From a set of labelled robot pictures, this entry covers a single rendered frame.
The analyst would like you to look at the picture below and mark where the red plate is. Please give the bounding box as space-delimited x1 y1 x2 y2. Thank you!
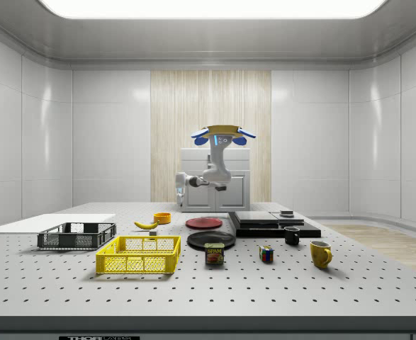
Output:
184 217 223 230

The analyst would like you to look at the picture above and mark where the banana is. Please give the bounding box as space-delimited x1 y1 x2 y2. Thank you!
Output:
133 220 161 232

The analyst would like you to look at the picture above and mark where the black plate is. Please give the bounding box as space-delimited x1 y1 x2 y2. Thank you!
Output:
186 230 237 250

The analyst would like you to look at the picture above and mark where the white cabinet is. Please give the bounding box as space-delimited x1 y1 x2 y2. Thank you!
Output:
180 147 252 213

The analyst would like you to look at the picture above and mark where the flat-sided can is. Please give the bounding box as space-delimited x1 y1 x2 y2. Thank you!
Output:
203 242 225 266

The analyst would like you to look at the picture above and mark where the yellow basket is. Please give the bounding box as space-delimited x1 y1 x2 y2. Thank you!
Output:
94 234 182 276

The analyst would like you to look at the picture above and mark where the black stove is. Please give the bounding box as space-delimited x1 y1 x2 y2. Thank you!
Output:
227 210 322 239

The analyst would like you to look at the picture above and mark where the puzzle cube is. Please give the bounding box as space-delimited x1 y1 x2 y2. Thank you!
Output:
258 244 276 264

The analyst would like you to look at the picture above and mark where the dark grey basket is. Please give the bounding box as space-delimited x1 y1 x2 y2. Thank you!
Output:
37 222 118 251

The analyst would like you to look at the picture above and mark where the black mug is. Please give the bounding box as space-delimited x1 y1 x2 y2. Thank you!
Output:
283 226 301 246

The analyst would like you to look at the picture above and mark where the white board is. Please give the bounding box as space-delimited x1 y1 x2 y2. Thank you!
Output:
0 213 117 234

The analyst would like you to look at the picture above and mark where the yellow mug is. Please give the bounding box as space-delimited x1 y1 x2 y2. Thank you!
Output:
309 240 334 271

